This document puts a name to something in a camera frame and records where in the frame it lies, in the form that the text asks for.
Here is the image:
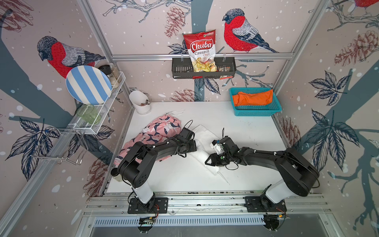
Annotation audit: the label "white ceramic cup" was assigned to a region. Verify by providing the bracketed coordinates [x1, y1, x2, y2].
[129, 90, 151, 115]

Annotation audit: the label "dark lid spice jar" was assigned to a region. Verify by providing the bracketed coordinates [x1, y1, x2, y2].
[98, 64, 117, 86]

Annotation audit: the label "orange shorts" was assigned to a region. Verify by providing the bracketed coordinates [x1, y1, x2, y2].
[232, 90, 273, 107]

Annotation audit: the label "red Chuba chips bag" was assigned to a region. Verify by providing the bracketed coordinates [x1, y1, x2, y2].
[184, 30, 217, 73]

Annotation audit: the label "black wire wall basket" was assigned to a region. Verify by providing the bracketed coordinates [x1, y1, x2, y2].
[172, 57, 236, 79]

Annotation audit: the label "chrome wire wall rack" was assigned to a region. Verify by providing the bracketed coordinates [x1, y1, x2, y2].
[30, 127, 88, 166]

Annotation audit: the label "blue white striped plate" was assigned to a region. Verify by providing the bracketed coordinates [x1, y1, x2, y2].
[66, 65, 112, 105]

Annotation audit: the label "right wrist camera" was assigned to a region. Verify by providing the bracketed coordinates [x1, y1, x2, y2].
[210, 140, 224, 155]

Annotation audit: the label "teal plastic basket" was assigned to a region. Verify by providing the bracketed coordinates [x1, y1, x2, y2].
[230, 87, 282, 117]

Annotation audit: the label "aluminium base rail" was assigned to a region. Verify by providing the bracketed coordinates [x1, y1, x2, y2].
[82, 191, 332, 230]

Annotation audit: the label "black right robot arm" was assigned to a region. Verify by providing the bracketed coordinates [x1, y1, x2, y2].
[205, 136, 319, 210]

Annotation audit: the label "pink patterned shorts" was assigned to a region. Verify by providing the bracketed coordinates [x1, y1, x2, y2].
[114, 114, 182, 167]

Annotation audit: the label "green glass bowl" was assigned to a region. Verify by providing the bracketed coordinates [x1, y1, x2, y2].
[76, 104, 101, 124]

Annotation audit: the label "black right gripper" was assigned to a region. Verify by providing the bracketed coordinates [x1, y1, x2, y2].
[203, 152, 232, 167]

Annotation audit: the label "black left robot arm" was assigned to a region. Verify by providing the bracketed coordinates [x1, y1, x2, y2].
[116, 128, 197, 205]

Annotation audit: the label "clear acrylic wall shelf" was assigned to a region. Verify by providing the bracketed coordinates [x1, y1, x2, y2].
[68, 72, 126, 135]

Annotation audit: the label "black cap bottle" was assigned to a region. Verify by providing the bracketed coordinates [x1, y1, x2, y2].
[111, 168, 123, 182]

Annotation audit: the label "white shorts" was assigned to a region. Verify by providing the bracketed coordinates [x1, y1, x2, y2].
[189, 125, 230, 185]

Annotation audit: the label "small snack packet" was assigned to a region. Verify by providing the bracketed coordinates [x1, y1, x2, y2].
[218, 66, 232, 72]

